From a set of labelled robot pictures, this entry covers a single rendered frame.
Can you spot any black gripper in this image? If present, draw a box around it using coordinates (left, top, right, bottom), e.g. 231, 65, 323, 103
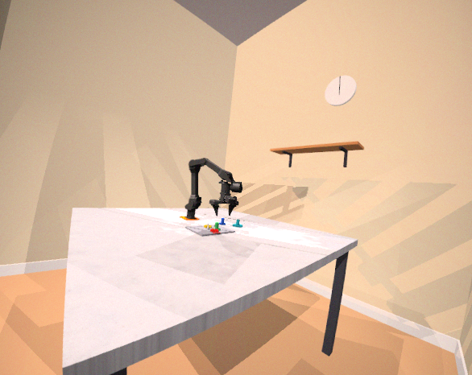
209, 191, 238, 216

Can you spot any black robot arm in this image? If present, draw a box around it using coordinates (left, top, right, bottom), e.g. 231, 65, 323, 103
185, 158, 242, 220

